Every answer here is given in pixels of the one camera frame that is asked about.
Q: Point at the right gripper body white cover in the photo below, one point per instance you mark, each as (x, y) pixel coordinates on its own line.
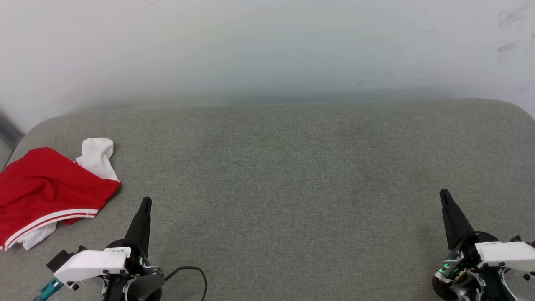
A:
(505, 255)

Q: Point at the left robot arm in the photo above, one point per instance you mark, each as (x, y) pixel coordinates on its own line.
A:
(144, 288)

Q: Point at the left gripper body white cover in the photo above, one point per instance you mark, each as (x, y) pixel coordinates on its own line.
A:
(92, 263)

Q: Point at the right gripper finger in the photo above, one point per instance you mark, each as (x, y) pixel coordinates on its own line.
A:
(455, 223)

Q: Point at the grey fabric sofa seat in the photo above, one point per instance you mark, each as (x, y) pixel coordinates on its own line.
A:
(271, 188)

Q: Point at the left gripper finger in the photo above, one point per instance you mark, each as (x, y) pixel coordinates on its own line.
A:
(141, 228)

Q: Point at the grey metal rail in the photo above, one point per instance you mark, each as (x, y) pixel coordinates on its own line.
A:
(8, 130)

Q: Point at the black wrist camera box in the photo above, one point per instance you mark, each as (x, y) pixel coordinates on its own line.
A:
(518, 239)
(58, 261)

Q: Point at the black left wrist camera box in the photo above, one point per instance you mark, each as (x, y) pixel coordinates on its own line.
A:
(58, 261)

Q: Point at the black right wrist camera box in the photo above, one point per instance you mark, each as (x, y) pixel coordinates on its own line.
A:
(518, 239)

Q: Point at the red and white sports shirt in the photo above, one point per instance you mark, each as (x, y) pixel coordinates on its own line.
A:
(42, 184)

